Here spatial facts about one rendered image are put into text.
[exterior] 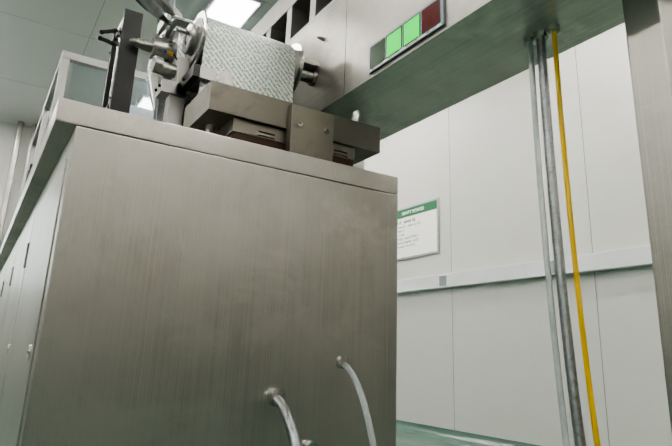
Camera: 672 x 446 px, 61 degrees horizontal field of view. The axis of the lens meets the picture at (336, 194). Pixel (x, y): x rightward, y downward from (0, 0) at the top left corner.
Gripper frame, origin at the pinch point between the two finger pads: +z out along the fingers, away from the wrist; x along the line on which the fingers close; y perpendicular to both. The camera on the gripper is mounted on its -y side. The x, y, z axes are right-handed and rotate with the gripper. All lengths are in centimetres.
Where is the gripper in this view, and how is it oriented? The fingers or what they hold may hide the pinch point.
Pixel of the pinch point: (165, 16)
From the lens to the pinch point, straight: 148.3
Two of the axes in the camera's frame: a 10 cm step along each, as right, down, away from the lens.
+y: 5.7, -6.3, 5.3
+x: -5.3, 2.1, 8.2
